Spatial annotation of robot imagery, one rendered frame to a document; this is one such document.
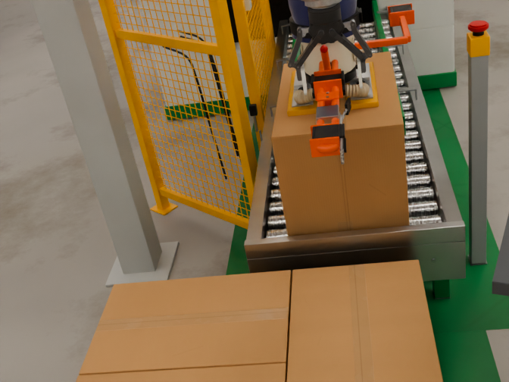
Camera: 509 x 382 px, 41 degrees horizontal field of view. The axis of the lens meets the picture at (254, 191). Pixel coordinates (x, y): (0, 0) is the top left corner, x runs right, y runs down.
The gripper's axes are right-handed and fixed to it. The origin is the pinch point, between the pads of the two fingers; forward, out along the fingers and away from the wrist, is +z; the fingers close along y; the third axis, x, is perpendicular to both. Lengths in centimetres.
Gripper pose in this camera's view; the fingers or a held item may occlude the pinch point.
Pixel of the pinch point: (332, 85)
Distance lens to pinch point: 170.7
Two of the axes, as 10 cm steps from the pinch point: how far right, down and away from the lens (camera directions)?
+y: -9.8, 1.0, 1.5
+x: -0.8, 5.3, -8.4
